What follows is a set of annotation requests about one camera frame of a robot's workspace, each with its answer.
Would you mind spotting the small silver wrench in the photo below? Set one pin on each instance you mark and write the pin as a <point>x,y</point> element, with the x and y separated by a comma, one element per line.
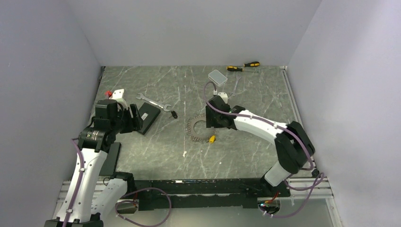
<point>237,79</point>

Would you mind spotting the yellow black screwdriver rear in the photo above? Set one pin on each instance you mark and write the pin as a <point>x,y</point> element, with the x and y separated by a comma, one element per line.
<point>252,64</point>

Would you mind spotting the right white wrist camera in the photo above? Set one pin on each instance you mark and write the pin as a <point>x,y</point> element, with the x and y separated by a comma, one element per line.
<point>222,95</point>

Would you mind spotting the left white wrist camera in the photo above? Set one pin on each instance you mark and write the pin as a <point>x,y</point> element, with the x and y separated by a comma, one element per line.
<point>117,95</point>

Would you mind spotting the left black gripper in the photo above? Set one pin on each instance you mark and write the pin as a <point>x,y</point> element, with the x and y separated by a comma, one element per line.
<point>135,123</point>

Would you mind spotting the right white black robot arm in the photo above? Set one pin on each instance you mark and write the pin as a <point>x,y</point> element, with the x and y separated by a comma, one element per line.
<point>293,146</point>

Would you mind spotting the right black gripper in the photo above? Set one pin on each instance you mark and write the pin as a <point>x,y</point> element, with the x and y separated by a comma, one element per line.
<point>210,121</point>

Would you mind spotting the black network switch box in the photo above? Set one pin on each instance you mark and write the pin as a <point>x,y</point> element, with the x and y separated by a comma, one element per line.
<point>148,114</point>

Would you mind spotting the black key fob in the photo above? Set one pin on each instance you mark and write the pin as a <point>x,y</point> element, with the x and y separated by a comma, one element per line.
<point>173,114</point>

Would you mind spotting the large silver combination wrench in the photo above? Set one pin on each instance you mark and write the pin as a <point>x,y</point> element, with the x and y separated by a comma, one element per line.
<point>164,107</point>

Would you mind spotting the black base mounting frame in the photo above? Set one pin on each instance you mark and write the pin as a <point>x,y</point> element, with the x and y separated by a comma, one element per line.
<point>199,193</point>

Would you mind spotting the white plastic box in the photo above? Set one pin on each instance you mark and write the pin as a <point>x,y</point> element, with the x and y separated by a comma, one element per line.
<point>218,78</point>

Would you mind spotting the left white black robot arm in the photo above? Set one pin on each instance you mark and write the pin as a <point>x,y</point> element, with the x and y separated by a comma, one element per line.
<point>80,208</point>

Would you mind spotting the yellow black screwdriver front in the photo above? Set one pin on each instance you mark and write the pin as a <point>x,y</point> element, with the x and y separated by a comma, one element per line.
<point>237,69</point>

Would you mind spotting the aluminium rail frame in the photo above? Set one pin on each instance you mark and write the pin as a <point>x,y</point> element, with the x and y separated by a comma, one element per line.
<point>297,190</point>

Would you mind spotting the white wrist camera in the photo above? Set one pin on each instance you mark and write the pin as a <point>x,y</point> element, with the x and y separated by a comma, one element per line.
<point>222,95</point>
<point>117,95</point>

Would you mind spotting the yellow black screwdriver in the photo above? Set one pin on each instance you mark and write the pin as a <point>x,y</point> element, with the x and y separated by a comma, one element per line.
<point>237,69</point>
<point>252,64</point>

